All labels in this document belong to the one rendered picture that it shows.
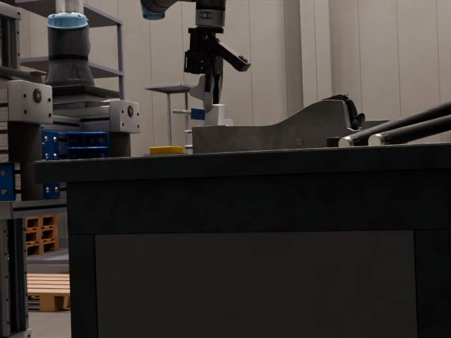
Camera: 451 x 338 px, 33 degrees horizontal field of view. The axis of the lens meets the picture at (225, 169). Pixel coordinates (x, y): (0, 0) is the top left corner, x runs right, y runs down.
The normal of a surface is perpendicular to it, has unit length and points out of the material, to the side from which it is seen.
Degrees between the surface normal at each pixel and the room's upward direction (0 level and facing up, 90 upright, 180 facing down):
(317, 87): 90
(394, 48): 90
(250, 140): 90
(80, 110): 90
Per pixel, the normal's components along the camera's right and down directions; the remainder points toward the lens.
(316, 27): -0.31, 0.00
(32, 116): 0.95, -0.04
